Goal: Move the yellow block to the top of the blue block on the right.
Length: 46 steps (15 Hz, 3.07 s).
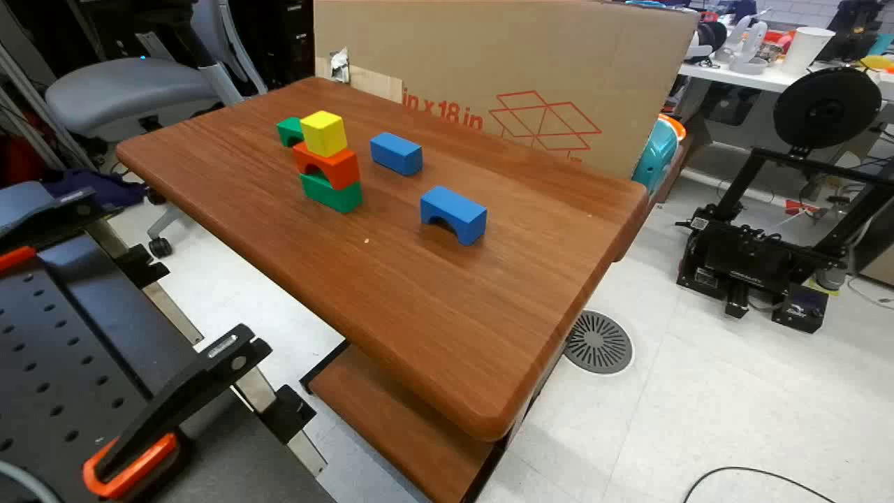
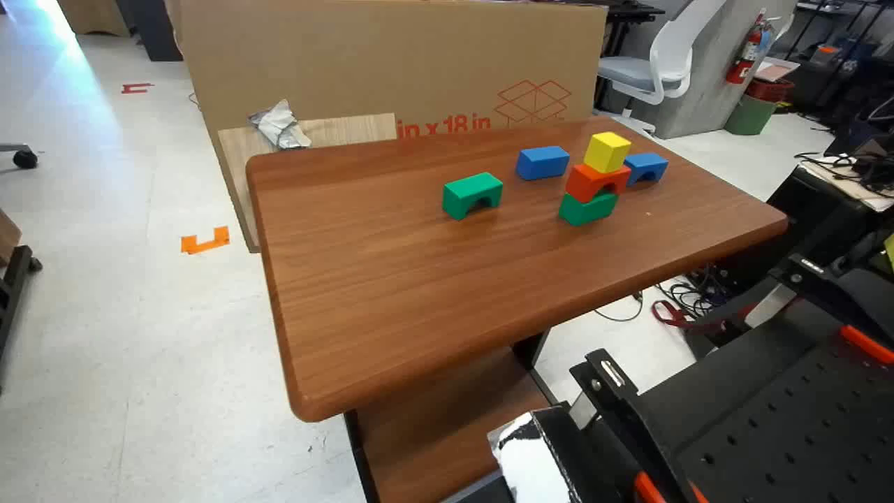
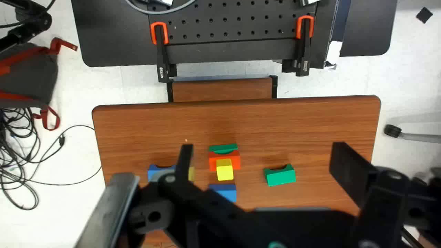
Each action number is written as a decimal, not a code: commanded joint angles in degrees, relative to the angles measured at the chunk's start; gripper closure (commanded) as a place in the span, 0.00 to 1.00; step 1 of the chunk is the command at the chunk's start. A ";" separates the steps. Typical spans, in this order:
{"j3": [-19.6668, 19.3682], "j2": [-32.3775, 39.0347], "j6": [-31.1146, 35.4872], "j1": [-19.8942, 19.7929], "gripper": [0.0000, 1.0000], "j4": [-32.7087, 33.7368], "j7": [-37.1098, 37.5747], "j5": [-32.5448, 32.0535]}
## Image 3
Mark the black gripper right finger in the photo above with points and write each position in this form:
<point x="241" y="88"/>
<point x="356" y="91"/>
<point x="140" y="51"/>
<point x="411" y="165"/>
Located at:
<point x="349" y="166"/>

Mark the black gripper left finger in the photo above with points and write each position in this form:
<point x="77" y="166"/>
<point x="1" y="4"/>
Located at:
<point x="184" y="165"/>

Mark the yellow wooden cube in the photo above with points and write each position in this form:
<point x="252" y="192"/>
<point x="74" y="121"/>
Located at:
<point x="225" y="172"/>

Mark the small yellow wooden block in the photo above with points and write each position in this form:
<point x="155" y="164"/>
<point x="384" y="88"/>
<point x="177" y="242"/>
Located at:
<point x="191" y="173"/>

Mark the blue notched wooden block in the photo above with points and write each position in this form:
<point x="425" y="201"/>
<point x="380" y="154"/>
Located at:
<point x="155" y="173"/>

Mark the blue rectangular wooden block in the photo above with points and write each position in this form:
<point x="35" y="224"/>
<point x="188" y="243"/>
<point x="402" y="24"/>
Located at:
<point x="228" y="192"/>

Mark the orange wooden block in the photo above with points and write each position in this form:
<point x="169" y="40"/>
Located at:
<point x="236" y="161"/>

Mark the green notched wooden block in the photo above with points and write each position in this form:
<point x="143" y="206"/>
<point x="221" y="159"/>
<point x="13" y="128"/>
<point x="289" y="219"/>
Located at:
<point x="281" y="176"/>

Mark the green curved wooden piece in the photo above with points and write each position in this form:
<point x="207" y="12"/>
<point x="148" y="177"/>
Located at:
<point x="224" y="148"/>

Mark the black knob with grey rod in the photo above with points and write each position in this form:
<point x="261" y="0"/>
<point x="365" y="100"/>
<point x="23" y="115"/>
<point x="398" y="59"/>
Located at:
<point x="394" y="129"/>

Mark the orange black bar clamp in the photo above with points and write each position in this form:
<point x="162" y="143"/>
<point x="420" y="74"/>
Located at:
<point x="161" y="49"/>
<point x="301" y="45"/>

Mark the dark grey flat panel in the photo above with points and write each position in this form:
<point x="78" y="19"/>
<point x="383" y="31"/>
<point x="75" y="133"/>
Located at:
<point x="367" y="27"/>

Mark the black diamond floor marker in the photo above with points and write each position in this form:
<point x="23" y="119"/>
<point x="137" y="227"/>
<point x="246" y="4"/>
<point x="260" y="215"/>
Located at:
<point x="425" y="15"/>

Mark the black tripod stand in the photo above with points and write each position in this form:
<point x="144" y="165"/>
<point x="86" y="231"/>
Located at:
<point x="26" y="18"/>

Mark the grey metal mount bar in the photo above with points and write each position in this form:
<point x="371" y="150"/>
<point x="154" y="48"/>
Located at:
<point x="108" y="210"/>

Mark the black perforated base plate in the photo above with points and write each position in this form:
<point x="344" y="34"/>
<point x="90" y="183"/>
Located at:
<point x="115" y="31"/>

